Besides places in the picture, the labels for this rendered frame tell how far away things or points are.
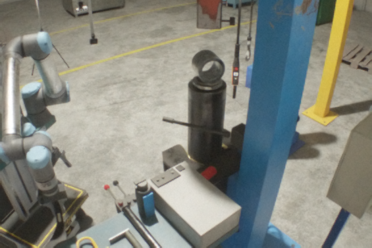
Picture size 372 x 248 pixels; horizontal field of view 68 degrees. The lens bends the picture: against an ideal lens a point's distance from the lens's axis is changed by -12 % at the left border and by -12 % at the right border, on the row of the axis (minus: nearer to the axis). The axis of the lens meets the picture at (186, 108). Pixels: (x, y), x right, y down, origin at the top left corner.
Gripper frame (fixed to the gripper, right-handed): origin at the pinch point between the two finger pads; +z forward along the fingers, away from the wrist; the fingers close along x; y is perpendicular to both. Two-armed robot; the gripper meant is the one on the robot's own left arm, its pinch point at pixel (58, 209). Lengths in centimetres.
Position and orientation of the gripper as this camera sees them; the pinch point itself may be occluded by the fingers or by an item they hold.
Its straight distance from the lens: 148.2
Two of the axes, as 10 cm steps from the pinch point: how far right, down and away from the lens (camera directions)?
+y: 4.1, 4.9, -7.7
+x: 9.1, -2.2, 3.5
